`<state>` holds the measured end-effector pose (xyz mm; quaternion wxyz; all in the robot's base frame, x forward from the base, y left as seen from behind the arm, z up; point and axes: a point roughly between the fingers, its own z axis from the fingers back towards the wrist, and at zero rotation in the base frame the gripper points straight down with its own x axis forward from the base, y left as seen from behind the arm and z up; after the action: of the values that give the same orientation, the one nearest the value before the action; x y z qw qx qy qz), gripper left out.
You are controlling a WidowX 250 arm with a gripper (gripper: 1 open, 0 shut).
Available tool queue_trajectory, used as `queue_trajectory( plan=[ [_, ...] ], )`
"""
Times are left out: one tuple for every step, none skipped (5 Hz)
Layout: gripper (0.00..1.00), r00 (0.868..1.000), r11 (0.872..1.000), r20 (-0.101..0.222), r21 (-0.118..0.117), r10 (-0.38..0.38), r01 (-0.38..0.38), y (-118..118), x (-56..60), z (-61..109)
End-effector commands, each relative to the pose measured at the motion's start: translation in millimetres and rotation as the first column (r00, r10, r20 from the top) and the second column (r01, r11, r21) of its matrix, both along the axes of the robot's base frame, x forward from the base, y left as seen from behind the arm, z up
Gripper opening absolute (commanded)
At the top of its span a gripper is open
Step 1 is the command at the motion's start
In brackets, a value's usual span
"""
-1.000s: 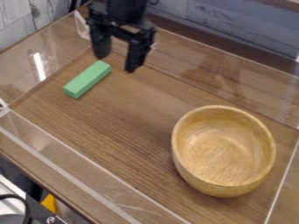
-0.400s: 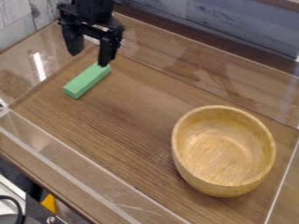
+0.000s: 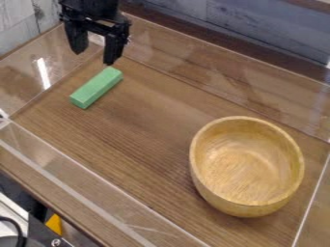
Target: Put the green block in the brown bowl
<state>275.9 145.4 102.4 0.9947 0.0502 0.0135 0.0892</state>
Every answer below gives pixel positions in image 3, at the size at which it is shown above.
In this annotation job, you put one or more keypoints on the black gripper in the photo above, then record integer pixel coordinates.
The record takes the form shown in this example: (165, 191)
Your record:
(97, 16)

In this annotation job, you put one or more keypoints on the green rectangular block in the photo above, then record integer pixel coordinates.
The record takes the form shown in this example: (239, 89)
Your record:
(95, 88)

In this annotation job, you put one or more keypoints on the brown wooden bowl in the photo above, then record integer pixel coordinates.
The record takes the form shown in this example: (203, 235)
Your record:
(247, 166)

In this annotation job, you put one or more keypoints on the clear acrylic tray walls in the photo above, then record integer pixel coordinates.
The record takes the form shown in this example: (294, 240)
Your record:
(109, 166)

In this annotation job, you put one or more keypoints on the yellow warning label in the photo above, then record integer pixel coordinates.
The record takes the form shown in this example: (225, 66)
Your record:
(54, 224)

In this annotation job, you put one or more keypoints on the clear acrylic corner bracket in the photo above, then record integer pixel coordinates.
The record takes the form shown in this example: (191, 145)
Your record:
(97, 39)

